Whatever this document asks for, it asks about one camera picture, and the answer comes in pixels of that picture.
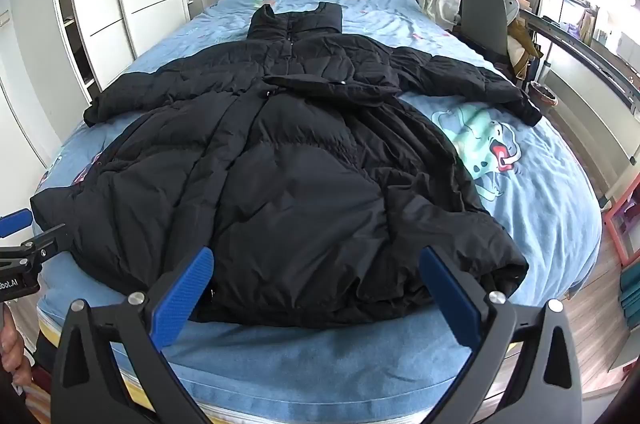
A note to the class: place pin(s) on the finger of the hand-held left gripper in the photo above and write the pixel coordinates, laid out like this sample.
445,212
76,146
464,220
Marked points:
50,240
15,222

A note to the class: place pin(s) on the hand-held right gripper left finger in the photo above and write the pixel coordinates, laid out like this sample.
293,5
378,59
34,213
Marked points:
185,286

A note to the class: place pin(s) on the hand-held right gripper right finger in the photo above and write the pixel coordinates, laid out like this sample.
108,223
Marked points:
450,299

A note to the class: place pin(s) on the black down coat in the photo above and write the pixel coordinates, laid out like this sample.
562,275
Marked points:
300,179

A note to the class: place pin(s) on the person's left hand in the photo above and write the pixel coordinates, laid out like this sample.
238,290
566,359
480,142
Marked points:
10,344

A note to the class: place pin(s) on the white door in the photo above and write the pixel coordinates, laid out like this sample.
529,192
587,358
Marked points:
20,144

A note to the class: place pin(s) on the blue printed bed sheet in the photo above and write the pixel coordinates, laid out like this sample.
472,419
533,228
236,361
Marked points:
540,204

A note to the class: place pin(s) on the trash bin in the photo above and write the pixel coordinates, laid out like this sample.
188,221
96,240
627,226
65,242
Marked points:
544,94

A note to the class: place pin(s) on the brown clothing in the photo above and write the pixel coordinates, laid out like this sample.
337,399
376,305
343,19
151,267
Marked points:
522,47

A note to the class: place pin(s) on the grey chair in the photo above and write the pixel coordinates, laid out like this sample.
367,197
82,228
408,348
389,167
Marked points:
482,14

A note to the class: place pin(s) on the white cloth pile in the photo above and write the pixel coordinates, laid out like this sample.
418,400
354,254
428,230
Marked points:
440,4

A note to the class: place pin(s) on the window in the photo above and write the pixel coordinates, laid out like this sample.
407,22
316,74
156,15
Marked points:
600,9

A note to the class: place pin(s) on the red frame shelf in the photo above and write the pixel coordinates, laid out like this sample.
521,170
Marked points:
617,224

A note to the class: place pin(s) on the light switch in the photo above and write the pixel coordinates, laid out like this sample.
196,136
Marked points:
4,18

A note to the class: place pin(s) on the metal rail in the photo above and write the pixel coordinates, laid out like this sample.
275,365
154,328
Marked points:
590,54

